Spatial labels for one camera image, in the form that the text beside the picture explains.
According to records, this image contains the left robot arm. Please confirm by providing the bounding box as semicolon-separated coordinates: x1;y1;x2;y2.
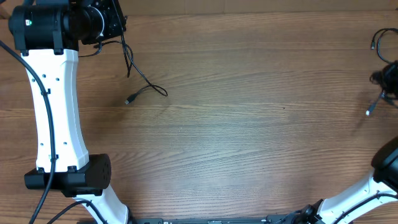
8;1;134;223

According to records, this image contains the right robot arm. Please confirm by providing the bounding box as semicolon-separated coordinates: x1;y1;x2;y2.
288;138;397;223

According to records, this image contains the cardboard back panel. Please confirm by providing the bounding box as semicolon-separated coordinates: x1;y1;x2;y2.
0;0;398;18

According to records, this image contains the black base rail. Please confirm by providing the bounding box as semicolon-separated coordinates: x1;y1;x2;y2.
136;214;294;224

